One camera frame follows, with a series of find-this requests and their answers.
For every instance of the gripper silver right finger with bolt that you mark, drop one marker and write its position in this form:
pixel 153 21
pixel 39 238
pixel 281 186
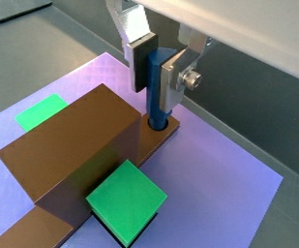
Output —
pixel 177 73

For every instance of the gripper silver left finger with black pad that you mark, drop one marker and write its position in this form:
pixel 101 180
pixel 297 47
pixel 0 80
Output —
pixel 137 40

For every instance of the blue hexagonal peg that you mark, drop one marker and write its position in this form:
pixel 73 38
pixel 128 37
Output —
pixel 157 57

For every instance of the purple block board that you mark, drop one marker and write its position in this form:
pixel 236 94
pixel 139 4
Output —
pixel 219 187

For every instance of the green flat block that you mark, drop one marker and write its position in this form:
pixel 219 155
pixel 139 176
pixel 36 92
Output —
pixel 39 112

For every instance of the brown block fixture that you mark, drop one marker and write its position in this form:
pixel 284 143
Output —
pixel 61 159

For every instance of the green square block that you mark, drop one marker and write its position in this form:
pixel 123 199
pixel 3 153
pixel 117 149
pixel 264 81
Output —
pixel 124 202

